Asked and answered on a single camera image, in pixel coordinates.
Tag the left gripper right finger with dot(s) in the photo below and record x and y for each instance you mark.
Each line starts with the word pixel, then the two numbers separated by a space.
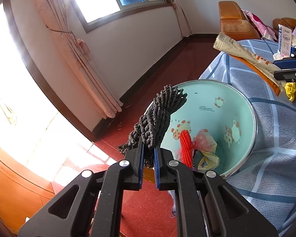
pixel 206 205

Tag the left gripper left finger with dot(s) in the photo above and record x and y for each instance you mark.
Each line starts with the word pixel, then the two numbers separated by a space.
pixel 90 205

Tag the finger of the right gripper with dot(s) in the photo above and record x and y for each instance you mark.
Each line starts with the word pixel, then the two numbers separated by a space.
pixel 287 62
pixel 288 75

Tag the yellow wrapper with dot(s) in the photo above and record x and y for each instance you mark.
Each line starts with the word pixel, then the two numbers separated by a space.
pixel 290 89

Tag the orange snack wrapper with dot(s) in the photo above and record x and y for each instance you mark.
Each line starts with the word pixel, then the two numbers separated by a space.
pixel 274 87

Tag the beige long snack wrapper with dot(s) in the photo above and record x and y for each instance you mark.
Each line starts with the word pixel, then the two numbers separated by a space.
pixel 228 45

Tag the red plastic bag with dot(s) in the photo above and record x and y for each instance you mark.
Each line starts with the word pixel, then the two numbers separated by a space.
pixel 203 141

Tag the red foam fruit net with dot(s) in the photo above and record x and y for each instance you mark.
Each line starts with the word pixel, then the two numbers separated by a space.
pixel 186 148

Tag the black foam net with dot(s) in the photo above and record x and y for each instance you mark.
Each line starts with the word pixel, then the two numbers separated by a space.
pixel 153 124

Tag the mint green trash bin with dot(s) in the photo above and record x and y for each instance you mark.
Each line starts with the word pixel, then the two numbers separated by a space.
pixel 225 113

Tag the white tall carton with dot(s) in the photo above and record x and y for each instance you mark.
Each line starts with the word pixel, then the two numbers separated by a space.
pixel 284 47

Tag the orange leather sofa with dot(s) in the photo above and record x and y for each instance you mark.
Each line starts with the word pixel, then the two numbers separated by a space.
pixel 288 22

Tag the pink floral pillow on armchair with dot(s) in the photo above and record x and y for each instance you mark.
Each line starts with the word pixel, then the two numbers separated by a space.
pixel 264 30

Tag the wooden door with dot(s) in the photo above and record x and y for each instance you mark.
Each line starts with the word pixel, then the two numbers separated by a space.
pixel 22 192

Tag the blue plaid tablecloth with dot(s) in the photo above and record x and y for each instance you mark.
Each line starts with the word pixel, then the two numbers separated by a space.
pixel 267 180

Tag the orange leather armchair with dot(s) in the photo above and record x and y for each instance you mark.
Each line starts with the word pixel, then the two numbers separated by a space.
pixel 234 23

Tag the pink curtain right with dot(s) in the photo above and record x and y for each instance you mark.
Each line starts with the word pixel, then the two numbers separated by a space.
pixel 182 19

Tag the pink curtain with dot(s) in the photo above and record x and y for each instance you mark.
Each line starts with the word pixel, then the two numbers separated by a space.
pixel 77 55
pixel 182 19

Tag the pink curtain left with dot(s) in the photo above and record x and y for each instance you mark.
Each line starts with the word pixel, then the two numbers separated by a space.
pixel 77 55

